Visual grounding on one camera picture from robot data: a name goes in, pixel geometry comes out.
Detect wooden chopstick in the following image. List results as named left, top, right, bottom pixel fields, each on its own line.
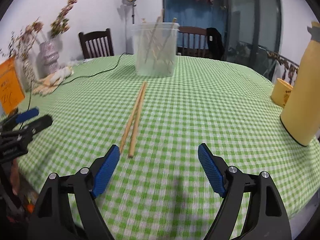
left=128, top=81, right=147, bottom=158
left=119, top=81, right=146, bottom=153

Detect left hand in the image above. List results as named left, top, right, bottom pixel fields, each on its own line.
left=10, top=159, right=20, bottom=196

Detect orange box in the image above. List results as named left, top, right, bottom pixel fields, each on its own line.
left=0, top=57, right=25, bottom=114

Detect beige plush toy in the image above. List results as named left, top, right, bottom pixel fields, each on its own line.
left=31, top=66, right=74, bottom=96

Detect small floral vase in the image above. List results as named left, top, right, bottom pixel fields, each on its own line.
left=15, top=58, right=38, bottom=92

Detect pink white ribbed vase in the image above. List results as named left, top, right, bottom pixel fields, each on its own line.
left=40, top=38, right=60, bottom=76

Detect dried pink flowers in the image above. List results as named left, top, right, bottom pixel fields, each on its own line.
left=1, top=0, right=78, bottom=61

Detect green checkered tablecloth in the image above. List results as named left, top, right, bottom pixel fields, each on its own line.
left=18, top=55, right=319, bottom=239

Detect yellow thermos bottle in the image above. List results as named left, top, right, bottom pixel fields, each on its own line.
left=280, top=22, right=319, bottom=146

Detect dark wooden chair left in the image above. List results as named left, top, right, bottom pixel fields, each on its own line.
left=78, top=28, right=114, bottom=59

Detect dark wooden chair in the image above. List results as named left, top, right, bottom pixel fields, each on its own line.
left=177, top=26, right=209, bottom=58
left=78, top=28, right=114, bottom=59

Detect yellow mug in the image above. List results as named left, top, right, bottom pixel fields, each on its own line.
left=271, top=78, right=293, bottom=108

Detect metal drying rack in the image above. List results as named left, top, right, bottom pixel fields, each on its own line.
left=266, top=50, right=299, bottom=85

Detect clear plastic container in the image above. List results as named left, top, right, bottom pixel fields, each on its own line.
left=132, top=22, right=179, bottom=77

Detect studio lamp on stand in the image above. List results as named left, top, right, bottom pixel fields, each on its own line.
left=122, top=0, right=137, bottom=54

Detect black bag on chair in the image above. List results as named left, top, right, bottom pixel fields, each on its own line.
left=206, top=28, right=225, bottom=60

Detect dark wooden chair back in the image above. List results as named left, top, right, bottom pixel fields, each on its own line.
left=177, top=26, right=209, bottom=58

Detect blue curtain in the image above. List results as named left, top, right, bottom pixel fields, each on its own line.
left=163, top=0, right=227, bottom=33

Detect black cable on table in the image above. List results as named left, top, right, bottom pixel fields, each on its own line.
left=24, top=52, right=128, bottom=111

